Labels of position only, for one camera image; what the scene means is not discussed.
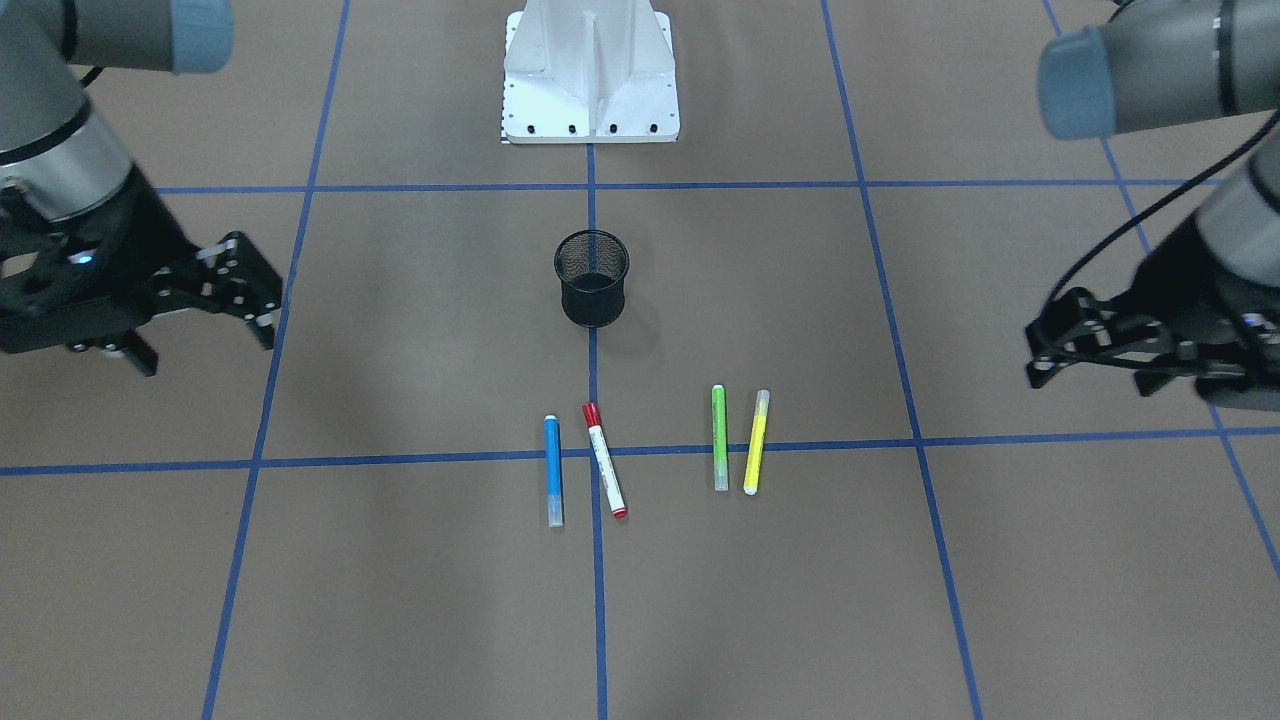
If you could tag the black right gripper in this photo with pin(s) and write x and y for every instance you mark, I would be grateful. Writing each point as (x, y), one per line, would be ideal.
(143, 232)

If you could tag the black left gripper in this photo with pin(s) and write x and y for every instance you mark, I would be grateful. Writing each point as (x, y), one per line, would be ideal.
(1198, 268)

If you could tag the yellow highlighter pen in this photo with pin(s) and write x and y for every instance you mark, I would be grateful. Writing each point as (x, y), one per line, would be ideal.
(756, 443)

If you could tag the green highlighter pen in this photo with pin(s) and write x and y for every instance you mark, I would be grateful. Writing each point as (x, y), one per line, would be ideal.
(721, 466)

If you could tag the blue highlighter pen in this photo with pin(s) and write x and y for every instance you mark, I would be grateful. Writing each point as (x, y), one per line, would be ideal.
(553, 469)

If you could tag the red marker pen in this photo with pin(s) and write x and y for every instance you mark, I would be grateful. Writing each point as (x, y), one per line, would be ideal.
(602, 455)

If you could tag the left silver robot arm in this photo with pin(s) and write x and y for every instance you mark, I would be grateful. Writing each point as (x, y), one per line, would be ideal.
(1157, 64)

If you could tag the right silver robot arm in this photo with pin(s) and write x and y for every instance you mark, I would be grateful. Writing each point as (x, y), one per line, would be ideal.
(58, 152)

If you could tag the brown paper table cover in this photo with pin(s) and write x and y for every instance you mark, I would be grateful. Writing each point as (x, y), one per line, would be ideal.
(862, 212)

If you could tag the black mesh pen cup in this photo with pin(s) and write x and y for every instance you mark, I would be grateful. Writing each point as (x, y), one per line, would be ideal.
(591, 268)

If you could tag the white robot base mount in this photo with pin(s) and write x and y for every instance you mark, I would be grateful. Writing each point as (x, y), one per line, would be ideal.
(589, 72)

